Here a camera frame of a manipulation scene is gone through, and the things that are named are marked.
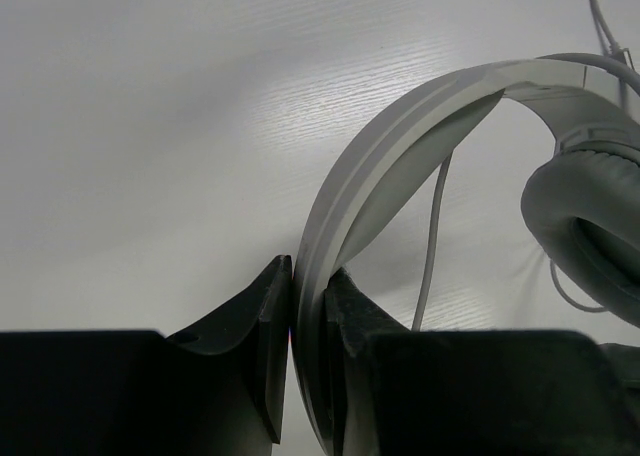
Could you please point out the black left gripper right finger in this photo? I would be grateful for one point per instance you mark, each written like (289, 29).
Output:
(368, 378)

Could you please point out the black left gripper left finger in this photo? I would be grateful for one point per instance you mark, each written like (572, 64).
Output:
(232, 365)

